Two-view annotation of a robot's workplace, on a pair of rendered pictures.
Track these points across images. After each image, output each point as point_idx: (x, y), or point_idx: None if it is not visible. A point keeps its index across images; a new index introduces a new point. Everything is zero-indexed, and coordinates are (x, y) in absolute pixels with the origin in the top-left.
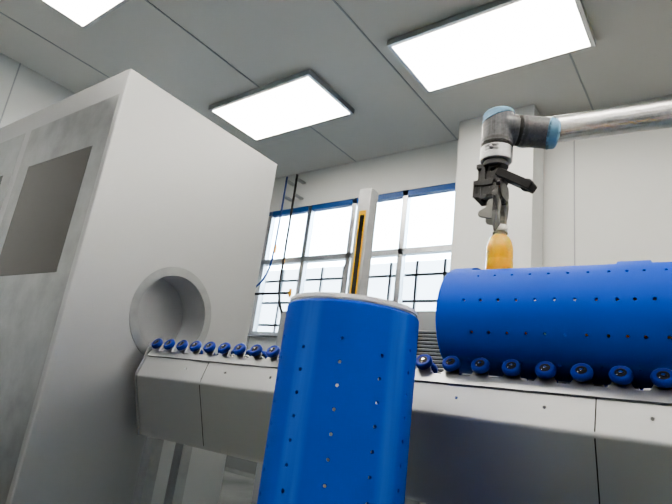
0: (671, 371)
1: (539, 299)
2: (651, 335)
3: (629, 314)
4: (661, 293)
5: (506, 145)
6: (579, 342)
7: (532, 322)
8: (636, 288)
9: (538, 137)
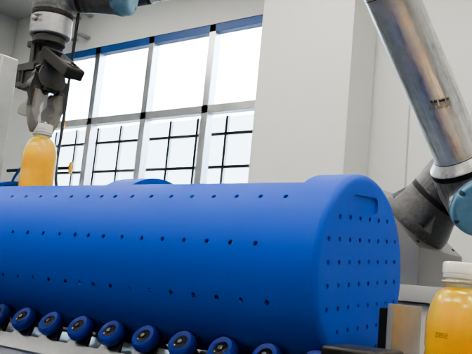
0: (118, 325)
1: (16, 232)
2: (96, 282)
3: (80, 255)
4: (110, 229)
5: (53, 15)
6: (45, 287)
7: (7, 260)
8: (94, 221)
9: (99, 2)
